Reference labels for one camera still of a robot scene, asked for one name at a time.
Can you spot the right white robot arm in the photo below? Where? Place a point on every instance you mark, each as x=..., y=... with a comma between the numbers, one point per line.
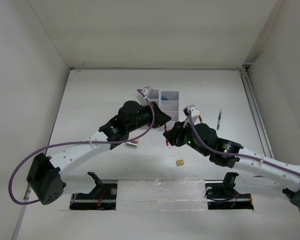
x=251, y=172

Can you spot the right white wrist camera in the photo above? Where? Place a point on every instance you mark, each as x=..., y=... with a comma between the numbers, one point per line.
x=192, y=115

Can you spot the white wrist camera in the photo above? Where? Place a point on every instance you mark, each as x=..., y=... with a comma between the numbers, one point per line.
x=142, y=94
x=192, y=115

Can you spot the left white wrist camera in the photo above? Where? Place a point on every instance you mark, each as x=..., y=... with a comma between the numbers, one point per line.
x=142, y=94

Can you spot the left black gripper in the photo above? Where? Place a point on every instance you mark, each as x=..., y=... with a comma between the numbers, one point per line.
x=161, y=117

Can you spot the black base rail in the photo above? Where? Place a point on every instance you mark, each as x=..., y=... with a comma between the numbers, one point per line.
x=159, y=195

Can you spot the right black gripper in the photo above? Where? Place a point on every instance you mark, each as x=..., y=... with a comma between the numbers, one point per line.
x=180, y=128

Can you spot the small tan eraser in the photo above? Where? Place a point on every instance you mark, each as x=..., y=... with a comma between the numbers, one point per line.
x=180, y=162

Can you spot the right white organizer box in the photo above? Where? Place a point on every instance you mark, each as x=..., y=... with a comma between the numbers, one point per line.
x=170, y=106

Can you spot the aluminium side rail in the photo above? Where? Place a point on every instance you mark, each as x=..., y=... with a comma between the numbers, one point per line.
x=256, y=114

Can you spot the pink white mini stapler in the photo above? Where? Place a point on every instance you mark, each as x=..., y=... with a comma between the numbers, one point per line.
x=132, y=144

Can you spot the white organizer box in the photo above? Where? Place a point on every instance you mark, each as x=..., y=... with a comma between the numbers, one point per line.
x=170, y=106
x=154, y=96

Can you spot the left white organizer box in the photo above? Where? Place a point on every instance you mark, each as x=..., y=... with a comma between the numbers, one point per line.
x=154, y=96

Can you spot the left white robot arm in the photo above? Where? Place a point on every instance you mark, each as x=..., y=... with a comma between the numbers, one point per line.
x=47, y=174

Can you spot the green pen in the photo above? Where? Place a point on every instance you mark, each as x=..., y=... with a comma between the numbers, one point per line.
x=219, y=119

